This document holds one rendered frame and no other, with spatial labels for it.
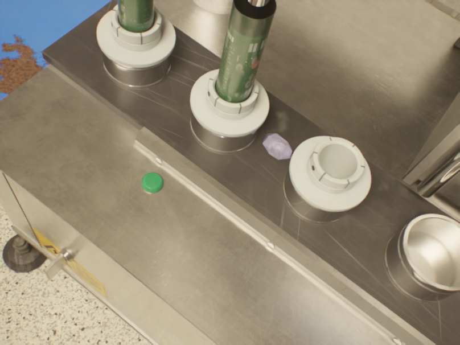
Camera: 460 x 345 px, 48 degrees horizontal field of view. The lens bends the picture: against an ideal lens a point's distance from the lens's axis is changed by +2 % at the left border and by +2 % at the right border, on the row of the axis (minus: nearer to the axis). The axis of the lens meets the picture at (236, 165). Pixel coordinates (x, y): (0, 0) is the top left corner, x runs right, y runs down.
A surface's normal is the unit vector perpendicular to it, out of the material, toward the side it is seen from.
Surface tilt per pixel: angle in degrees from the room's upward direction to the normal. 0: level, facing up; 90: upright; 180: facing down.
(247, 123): 0
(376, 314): 45
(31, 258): 17
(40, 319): 0
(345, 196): 0
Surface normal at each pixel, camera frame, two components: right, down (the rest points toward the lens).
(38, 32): 0.16, -0.47
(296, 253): -0.30, 0.14
